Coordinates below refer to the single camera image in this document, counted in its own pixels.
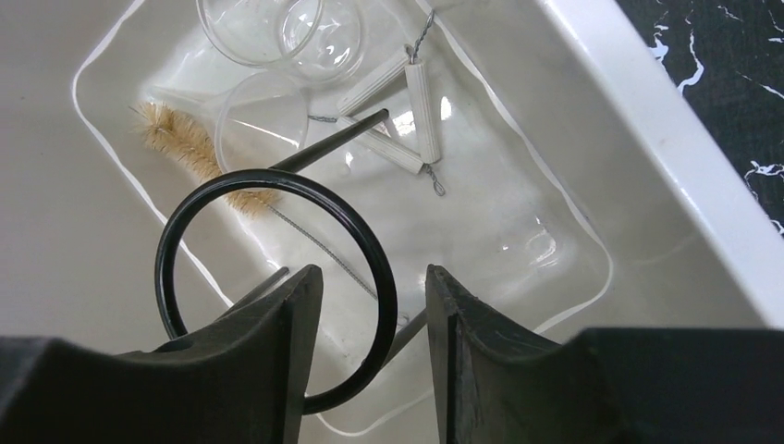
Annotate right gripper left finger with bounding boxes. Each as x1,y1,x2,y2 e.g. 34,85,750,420
1,265,323,443

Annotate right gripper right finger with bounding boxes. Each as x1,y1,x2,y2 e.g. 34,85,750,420
425,265,783,443

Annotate black ring with rod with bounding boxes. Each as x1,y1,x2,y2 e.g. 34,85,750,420
153,108,399,416

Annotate test tube brush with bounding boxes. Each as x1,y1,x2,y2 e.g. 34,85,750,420
130,101,378,300

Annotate clear plastic funnel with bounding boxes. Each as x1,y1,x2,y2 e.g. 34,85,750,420
151,71,309,173

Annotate white clay triangle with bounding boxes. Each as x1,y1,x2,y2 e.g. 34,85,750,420
308,8,447,197

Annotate small clear beaker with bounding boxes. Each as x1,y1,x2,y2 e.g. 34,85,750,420
196,0,325,68

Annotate beige plastic bin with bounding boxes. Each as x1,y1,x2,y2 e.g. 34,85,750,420
1,1,783,443

